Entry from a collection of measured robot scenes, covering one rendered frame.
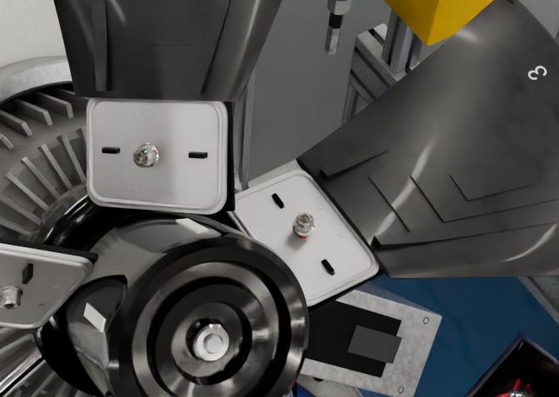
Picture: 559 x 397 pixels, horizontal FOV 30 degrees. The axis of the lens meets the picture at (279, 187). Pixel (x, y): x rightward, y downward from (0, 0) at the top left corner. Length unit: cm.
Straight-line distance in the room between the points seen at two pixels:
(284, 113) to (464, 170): 126
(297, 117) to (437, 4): 101
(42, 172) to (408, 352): 32
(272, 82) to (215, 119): 128
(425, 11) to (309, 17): 78
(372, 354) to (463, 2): 38
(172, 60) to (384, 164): 18
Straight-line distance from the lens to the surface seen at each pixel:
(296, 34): 179
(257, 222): 64
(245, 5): 57
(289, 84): 188
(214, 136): 58
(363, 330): 80
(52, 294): 59
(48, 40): 80
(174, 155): 59
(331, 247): 64
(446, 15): 102
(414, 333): 83
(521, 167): 72
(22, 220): 69
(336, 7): 48
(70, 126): 70
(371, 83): 122
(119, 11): 60
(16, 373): 68
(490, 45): 77
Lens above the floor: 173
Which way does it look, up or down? 55 degrees down
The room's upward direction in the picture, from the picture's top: 7 degrees clockwise
